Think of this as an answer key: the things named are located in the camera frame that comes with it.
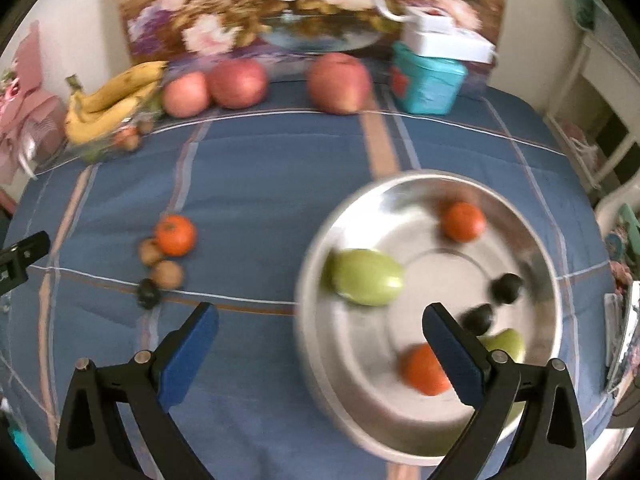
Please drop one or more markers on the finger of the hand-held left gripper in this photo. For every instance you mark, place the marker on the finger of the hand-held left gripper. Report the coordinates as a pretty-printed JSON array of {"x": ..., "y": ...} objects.
[{"x": 31, "y": 247}]

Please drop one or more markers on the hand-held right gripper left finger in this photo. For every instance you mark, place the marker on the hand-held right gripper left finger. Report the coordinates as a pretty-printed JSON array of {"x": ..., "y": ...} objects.
[{"x": 190, "y": 355}]

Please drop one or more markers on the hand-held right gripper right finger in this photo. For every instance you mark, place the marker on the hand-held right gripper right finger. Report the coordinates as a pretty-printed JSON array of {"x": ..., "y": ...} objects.
[{"x": 457, "y": 355}]

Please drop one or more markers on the orange tangerine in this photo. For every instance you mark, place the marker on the orange tangerine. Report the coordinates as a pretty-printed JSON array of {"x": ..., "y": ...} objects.
[
  {"x": 422, "y": 370},
  {"x": 175, "y": 235},
  {"x": 464, "y": 221}
]

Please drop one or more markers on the green mango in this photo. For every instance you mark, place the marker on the green mango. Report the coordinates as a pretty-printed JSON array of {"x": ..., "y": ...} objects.
[
  {"x": 367, "y": 277},
  {"x": 507, "y": 344}
]

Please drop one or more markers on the round steel plate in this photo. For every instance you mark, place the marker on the round steel plate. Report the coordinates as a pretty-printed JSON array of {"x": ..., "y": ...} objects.
[{"x": 450, "y": 265}]

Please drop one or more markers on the clear glass bowl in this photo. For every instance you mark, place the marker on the clear glass bowl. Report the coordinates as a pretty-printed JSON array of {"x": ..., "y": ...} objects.
[{"x": 107, "y": 146}]

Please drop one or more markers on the pink gift box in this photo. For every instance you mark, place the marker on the pink gift box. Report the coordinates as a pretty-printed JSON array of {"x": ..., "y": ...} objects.
[{"x": 30, "y": 110}]

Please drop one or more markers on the bunch of yellow bananas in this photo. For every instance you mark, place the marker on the bunch of yellow bananas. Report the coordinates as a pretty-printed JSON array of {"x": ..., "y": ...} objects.
[{"x": 107, "y": 105}]

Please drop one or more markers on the stack of books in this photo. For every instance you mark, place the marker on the stack of books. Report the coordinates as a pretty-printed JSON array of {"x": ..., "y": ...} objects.
[{"x": 620, "y": 335}]

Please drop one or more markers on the blue plaid tablecloth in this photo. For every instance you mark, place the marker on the blue plaid tablecloth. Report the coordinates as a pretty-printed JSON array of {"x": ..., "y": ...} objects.
[{"x": 250, "y": 185}]

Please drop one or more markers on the red apple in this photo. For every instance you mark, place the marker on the red apple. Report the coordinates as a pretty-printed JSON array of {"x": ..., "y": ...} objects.
[
  {"x": 237, "y": 83},
  {"x": 340, "y": 82},
  {"x": 186, "y": 93}
]

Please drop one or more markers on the teal plastic box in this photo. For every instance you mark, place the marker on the teal plastic box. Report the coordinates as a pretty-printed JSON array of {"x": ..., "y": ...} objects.
[{"x": 427, "y": 85}]

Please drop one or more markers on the white rack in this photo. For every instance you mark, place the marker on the white rack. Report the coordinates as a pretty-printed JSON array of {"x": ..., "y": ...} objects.
[{"x": 592, "y": 115}]

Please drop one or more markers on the clear plastic container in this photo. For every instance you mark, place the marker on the clear plastic container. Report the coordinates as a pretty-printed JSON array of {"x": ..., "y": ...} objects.
[{"x": 477, "y": 80}]

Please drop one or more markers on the flower painting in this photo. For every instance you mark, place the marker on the flower painting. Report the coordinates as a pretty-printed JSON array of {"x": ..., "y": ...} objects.
[{"x": 225, "y": 5}]

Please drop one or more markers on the white power adapter box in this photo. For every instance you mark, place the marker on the white power adapter box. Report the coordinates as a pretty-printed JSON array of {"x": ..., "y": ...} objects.
[{"x": 447, "y": 42}]

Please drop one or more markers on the small white box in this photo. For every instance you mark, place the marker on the small white box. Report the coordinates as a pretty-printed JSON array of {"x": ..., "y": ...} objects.
[{"x": 431, "y": 17}]

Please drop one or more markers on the teal hanging item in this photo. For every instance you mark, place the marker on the teal hanging item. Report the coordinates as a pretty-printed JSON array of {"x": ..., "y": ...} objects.
[{"x": 585, "y": 7}]

